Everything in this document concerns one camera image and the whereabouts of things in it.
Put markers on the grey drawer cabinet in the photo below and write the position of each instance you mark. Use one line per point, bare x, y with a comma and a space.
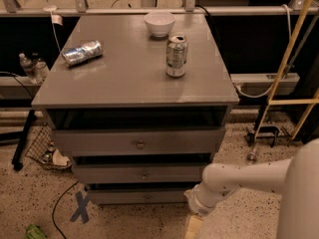
128, 89

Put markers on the grey top drawer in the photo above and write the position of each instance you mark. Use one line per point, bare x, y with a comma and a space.
137, 142

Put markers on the clear plastic water bottle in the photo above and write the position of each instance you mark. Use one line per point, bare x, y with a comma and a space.
27, 66

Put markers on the black tripod leg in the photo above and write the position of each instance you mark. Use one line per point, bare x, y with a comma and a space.
17, 164

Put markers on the white lamp with cord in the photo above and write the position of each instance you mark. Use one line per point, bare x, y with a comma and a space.
55, 20

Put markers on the plastic bottle on floor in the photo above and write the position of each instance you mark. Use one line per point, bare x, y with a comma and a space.
251, 157

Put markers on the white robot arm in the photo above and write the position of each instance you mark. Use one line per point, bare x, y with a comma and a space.
295, 179

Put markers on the white bowl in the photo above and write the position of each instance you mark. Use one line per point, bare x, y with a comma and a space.
159, 23

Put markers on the green crumpled wrapper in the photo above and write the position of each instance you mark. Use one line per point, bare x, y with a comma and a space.
34, 232

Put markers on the upright green soda can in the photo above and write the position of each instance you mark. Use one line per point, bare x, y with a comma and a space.
176, 55

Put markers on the grey drawer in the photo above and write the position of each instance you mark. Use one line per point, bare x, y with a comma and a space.
138, 173
138, 196
137, 142

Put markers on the yellow frame stand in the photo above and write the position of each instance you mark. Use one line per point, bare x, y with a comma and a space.
288, 59

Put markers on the crushed blue soda can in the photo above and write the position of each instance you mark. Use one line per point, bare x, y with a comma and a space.
82, 53

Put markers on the wire mesh basket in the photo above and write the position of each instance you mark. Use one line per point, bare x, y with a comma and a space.
45, 152

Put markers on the grey bottom drawer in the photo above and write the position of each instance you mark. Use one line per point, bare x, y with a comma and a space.
138, 196

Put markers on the metal railing frame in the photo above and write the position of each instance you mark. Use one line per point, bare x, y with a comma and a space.
133, 4

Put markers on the blue tape cross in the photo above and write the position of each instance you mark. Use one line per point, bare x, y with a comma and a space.
81, 211

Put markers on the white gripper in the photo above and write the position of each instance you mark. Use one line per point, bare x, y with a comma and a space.
198, 205

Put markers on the grey middle drawer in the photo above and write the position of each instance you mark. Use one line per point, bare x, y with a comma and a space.
138, 173

